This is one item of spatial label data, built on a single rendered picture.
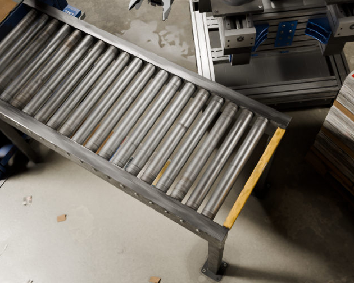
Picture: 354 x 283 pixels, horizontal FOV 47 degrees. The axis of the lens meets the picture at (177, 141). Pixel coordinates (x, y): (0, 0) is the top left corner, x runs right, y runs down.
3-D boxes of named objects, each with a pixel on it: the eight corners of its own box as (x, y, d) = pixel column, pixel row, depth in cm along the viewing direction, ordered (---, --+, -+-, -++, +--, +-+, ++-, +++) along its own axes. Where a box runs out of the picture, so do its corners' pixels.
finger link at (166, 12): (172, 30, 129) (169, 7, 133) (172, 17, 124) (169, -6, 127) (162, 30, 129) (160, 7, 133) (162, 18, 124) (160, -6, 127)
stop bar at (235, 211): (286, 132, 152) (286, 129, 150) (230, 231, 137) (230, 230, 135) (277, 128, 153) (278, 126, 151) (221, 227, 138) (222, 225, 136)
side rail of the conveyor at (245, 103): (286, 130, 165) (292, 116, 155) (281, 141, 164) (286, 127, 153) (39, 13, 203) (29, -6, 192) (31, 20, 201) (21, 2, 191)
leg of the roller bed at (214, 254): (222, 265, 210) (227, 236, 149) (216, 275, 208) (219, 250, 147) (212, 259, 211) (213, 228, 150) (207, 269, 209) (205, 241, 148)
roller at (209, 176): (254, 117, 161) (256, 110, 157) (194, 217, 145) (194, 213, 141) (243, 111, 163) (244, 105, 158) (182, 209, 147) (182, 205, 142)
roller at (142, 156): (194, 89, 170) (200, 86, 165) (131, 181, 154) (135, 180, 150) (185, 81, 169) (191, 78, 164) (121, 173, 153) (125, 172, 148)
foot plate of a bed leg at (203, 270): (232, 262, 210) (232, 261, 209) (218, 287, 205) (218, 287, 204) (209, 249, 214) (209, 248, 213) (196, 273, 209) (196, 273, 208)
